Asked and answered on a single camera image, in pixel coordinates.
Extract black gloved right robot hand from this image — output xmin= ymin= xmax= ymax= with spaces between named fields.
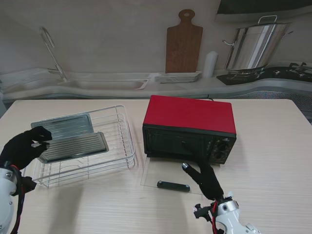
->
xmin=181 ymin=160 xmax=224 ymax=200

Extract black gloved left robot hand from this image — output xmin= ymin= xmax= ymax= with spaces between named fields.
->
xmin=0 ymin=126 xmax=53 ymax=171

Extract glass oven door black handle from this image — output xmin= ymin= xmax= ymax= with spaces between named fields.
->
xmin=140 ymin=156 xmax=210 ymax=196

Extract ribbed metal baking tray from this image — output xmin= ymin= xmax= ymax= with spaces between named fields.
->
xmin=31 ymin=113 xmax=95 ymax=137
xmin=39 ymin=132 xmax=109 ymax=164

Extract red and black toaster oven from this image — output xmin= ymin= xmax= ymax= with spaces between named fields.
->
xmin=142 ymin=95 xmax=238 ymax=167

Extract chrome kitchen faucet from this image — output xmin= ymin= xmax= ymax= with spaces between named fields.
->
xmin=40 ymin=26 xmax=68 ymax=82

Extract steel kitchen sink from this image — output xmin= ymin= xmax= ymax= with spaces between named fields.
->
xmin=56 ymin=78 xmax=150 ymax=91

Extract stack of white plates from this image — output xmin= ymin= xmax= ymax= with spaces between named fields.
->
xmin=155 ymin=71 xmax=203 ymax=84

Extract white cylindrical bottle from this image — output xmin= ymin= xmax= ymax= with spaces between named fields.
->
xmin=203 ymin=51 xmax=218 ymax=78

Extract black gas stove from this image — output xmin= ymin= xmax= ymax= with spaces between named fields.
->
xmin=216 ymin=62 xmax=312 ymax=86

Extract brown wooden cutting board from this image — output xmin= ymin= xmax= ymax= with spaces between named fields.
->
xmin=165 ymin=9 xmax=204 ymax=74

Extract stainless steel stockpot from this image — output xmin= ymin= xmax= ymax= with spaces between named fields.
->
xmin=222 ymin=15 xmax=293 ymax=71

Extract dark range hood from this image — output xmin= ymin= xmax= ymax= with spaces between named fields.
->
xmin=214 ymin=0 xmax=312 ymax=24

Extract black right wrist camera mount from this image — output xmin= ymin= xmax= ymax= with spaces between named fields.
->
xmin=194 ymin=203 xmax=213 ymax=222

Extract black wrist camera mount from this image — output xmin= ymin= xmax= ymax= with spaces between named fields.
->
xmin=14 ymin=175 xmax=38 ymax=196
xmin=194 ymin=203 xmax=213 ymax=222

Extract right wrist red black cables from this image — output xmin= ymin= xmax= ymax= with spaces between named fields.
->
xmin=210 ymin=199 xmax=220 ymax=234

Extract wrist red black cables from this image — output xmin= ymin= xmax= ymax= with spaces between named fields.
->
xmin=210 ymin=199 xmax=220 ymax=234
xmin=8 ymin=164 xmax=27 ymax=234

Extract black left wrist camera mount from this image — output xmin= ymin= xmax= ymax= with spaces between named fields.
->
xmin=14 ymin=175 xmax=38 ymax=196

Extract left wrist red black cables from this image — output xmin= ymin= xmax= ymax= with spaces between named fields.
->
xmin=8 ymin=164 xmax=27 ymax=234

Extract white wire dish rack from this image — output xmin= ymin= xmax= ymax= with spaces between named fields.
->
xmin=31 ymin=104 xmax=137 ymax=189

